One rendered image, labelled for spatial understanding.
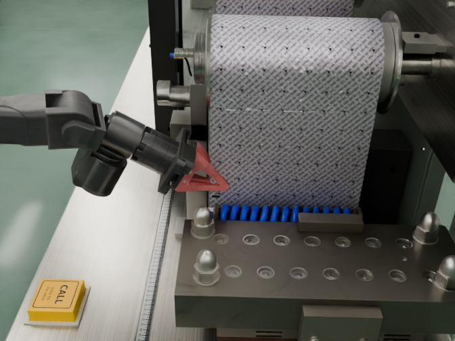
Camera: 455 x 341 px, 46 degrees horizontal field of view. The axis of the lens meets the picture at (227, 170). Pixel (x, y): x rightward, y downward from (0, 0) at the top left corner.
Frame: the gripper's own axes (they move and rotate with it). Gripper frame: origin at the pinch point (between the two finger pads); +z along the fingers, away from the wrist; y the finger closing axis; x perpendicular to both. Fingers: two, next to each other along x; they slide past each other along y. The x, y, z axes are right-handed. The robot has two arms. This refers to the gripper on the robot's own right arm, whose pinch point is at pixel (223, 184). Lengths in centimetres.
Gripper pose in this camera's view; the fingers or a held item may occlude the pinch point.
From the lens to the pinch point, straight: 83.2
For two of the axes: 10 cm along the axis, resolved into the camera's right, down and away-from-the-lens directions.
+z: 8.6, 4.3, 2.6
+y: -0.1, 5.4, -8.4
